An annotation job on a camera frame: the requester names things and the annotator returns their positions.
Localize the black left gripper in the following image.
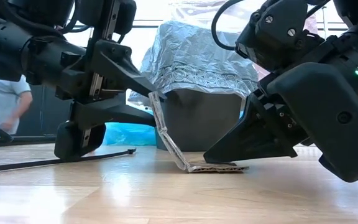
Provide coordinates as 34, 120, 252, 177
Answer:
22, 0, 168, 162

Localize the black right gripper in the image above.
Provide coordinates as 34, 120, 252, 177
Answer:
257, 37, 338, 94

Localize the blue plastic trash bag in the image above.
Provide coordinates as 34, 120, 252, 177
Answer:
102, 120, 158, 147

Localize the dark grey trash bin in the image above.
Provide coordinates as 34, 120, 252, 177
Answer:
157, 88, 246, 152

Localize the brown cardboard piece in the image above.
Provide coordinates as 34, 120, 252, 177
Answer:
148, 90, 250, 174

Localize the grey patterned trash bag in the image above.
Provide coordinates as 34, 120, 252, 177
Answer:
128, 19, 260, 108

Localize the long black zip tie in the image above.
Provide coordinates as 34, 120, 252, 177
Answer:
0, 147, 137, 174

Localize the pink chevron cloth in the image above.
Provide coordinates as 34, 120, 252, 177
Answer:
253, 12, 320, 82

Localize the black partition panel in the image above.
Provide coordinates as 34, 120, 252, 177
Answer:
16, 83, 74, 137

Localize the pink quilted hanging blanket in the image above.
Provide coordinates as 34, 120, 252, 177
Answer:
169, 0, 260, 27

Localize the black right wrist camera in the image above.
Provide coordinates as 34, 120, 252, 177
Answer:
234, 0, 310, 73

